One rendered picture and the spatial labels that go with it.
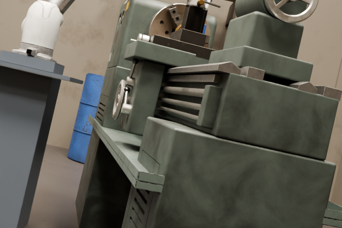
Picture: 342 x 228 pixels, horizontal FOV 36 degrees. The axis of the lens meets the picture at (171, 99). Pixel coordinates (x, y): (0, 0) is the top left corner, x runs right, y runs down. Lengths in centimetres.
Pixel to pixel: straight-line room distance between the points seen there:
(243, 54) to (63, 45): 471
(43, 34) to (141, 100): 80
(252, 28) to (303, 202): 47
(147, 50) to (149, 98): 17
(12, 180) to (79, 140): 265
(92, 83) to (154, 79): 323
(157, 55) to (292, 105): 65
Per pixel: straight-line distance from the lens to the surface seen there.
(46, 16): 252
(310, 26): 618
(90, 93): 507
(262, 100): 131
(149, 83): 186
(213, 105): 130
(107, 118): 274
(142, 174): 125
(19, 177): 249
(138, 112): 186
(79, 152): 509
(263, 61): 137
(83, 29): 596
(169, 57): 185
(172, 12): 261
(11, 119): 247
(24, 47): 253
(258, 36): 142
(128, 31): 276
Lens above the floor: 73
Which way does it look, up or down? 1 degrees up
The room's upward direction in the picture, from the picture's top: 13 degrees clockwise
